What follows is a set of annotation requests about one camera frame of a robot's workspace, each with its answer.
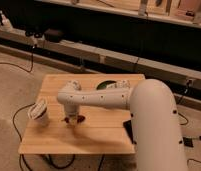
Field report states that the red pepper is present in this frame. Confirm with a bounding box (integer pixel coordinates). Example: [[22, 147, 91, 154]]
[[62, 115, 85, 123]]

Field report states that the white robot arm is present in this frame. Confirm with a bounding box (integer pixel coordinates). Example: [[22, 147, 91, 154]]
[[57, 79, 188, 171]]

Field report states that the wooden table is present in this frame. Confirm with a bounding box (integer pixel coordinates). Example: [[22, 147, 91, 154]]
[[19, 74, 145, 154]]

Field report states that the white cup with packet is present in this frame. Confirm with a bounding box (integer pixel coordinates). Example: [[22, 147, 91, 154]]
[[27, 99, 49, 126]]

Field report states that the green bowl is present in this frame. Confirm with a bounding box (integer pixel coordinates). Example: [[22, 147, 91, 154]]
[[96, 80, 116, 90]]

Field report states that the black smartphone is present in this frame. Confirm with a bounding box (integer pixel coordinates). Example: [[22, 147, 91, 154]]
[[123, 120, 133, 140]]

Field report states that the black device on ledge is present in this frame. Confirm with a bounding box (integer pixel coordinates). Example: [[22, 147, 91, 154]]
[[44, 29, 63, 43]]

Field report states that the white spray bottle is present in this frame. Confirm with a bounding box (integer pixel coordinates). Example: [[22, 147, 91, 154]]
[[0, 10, 13, 31]]

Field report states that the black power adapter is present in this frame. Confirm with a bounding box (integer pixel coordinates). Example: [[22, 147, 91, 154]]
[[183, 137, 193, 147]]

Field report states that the black floor cable left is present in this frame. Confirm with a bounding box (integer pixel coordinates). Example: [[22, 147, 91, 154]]
[[12, 103, 77, 171]]

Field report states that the black cable right floor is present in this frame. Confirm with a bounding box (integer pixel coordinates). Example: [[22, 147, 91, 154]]
[[175, 79, 201, 141]]

